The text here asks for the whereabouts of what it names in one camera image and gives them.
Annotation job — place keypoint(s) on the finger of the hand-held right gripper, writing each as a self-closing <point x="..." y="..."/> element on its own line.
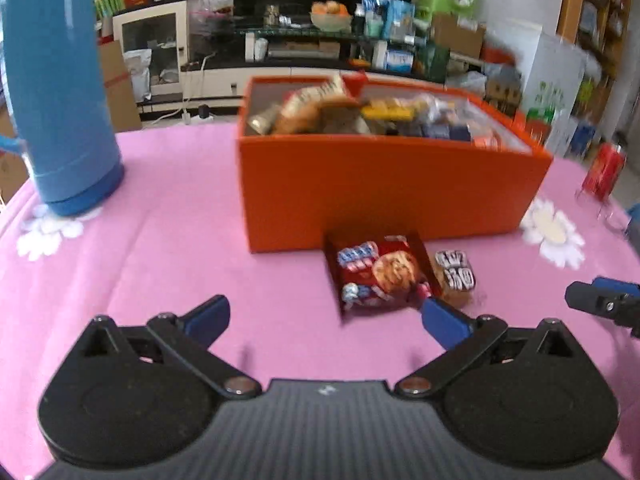
<point x="634" y="222"/>
<point x="600" y="300"/>

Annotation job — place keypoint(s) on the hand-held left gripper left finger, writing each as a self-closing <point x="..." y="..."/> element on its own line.
<point x="207" y="316"/>

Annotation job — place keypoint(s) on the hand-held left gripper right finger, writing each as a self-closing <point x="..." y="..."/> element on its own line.
<point x="445" y="322"/>

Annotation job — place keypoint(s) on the brown packet white print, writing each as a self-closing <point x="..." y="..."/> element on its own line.
<point x="456" y="274"/>

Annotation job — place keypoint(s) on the red cookie packet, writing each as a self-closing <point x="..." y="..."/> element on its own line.
<point x="380" y="270"/>

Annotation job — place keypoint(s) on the orange box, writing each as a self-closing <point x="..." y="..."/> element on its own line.
<point x="375" y="190"/>

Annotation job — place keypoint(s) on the blue snack packet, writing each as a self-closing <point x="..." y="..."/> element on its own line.
<point x="445" y="131"/>

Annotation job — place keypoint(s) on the grey foil snack packet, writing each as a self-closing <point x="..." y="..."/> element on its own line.
<point x="262" y="122"/>

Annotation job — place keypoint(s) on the orange clear cake packet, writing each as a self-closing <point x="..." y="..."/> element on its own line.
<point x="390" y="108"/>

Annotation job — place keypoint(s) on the brown snack packet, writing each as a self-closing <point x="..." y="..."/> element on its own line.
<point x="345" y="116"/>

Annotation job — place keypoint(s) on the red-edged rice cake packet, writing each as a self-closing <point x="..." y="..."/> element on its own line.
<point x="310" y="102"/>

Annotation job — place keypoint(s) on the red container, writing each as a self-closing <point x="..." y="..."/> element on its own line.
<point x="605" y="170"/>

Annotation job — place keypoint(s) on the pink tablecloth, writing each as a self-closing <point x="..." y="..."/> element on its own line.
<point x="175" y="260"/>

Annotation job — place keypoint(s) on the white freezer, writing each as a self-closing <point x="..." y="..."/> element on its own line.
<point x="555" y="85"/>

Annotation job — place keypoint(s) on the wooden bookshelf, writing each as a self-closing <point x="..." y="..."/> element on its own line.
<point x="595" y="20"/>

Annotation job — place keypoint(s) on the large cardboard box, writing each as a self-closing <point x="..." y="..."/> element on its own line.
<point x="120" y="90"/>

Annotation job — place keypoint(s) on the blue thermos flask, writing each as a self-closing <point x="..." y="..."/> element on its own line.
<point x="60" y="110"/>

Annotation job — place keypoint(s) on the small cardboard box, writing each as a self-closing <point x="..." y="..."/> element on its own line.
<point x="457" y="37"/>

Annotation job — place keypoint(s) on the blue white carton pack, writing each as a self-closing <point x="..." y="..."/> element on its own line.
<point x="399" y="61"/>
<point x="400" y="20"/>
<point x="376" y="5"/>

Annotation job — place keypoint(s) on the white glass door cabinet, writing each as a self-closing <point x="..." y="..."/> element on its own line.
<point x="150" y="55"/>

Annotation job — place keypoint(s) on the black tv stand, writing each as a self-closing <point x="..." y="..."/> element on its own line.
<point x="300" y="55"/>

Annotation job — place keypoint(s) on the bowl of oranges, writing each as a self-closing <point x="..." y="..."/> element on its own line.
<point x="331" y="17"/>

